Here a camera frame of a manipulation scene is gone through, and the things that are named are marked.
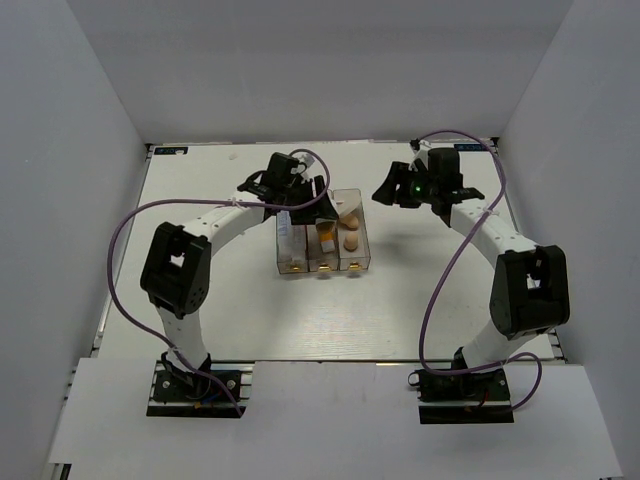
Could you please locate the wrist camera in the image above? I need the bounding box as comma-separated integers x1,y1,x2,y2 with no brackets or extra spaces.
409,139,431,171
296,153,315,175

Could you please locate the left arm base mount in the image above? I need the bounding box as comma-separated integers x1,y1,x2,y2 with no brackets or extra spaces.
146,361,254,419

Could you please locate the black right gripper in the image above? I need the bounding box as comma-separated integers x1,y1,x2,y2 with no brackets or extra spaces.
372,162,438,209

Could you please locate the clear white cosmetic tube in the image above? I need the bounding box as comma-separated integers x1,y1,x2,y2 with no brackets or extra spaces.
276,211,292,262

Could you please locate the clear left organizer bin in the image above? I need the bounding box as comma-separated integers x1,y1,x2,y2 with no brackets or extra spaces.
276,246,308,274

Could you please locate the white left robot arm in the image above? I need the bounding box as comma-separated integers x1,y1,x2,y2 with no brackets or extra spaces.
140,148,338,399

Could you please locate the beige makeup sponge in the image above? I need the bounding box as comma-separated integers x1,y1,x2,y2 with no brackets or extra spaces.
343,231,359,252
339,213,360,231

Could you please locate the clear right organizer bin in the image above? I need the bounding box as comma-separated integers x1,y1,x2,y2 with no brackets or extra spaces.
332,188,371,272

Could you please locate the blue label sticker left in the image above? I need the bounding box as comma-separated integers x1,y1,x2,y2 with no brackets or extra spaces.
153,146,189,156

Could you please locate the orange cream tube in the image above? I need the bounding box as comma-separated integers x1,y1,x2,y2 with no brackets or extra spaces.
317,229,336,254

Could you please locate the clear middle organizer bin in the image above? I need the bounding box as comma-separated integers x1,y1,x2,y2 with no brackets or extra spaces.
306,225,339,273

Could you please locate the teal pink gradient tube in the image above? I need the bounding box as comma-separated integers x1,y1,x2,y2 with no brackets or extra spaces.
290,225,307,262

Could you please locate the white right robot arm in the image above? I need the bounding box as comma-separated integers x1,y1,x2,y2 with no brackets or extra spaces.
372,147,570,399

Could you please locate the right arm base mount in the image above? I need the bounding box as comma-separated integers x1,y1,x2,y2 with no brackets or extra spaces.
407,368,514,425

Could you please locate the clear organizer bin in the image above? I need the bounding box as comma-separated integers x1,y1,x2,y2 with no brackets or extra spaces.
332,188,371,272
276,246,308,274
306,225,339,273

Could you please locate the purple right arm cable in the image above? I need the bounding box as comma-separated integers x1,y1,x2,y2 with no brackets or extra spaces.
409,129,545,409

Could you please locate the white bottle brown cap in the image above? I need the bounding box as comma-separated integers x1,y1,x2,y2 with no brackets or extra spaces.
315,218,337,233

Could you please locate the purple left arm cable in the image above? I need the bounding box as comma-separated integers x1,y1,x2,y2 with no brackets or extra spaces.
107,148,332,416

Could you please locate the blue label sticker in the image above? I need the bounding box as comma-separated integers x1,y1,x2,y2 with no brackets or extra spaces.
453,143,490,152
153,146,189,156

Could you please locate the round white powder puff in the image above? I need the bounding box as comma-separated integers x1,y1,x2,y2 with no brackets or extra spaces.
335,194,361,218

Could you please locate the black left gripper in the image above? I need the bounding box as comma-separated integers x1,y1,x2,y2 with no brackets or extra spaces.
281,174,338,225

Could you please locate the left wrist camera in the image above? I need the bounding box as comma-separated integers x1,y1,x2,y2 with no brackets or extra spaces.
296,153,315,175

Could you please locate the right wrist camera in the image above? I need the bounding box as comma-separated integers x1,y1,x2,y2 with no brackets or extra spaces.
409,139,431,171

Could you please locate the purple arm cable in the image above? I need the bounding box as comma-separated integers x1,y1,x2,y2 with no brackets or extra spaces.
107,148,332,416
409,129,545,409

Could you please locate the blue label sticker right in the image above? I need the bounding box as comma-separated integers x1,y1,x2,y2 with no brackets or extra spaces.
453,143,490,152

